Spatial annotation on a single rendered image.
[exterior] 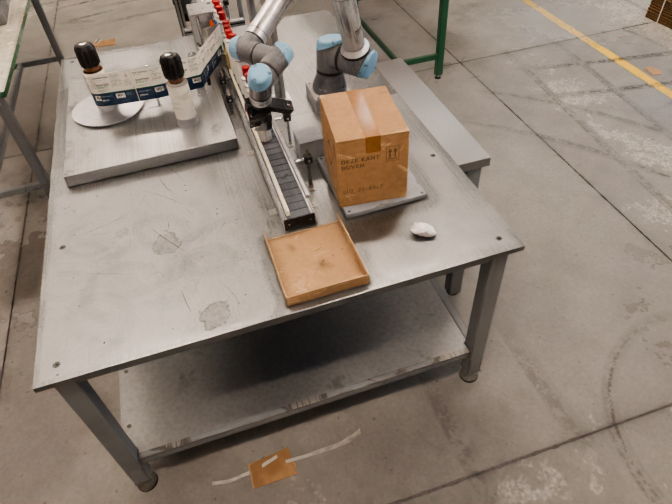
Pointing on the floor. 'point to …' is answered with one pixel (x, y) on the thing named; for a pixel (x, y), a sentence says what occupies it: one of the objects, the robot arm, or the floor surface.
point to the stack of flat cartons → (660, 12)
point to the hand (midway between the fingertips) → (267, 127)
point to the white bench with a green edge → (10, 40)
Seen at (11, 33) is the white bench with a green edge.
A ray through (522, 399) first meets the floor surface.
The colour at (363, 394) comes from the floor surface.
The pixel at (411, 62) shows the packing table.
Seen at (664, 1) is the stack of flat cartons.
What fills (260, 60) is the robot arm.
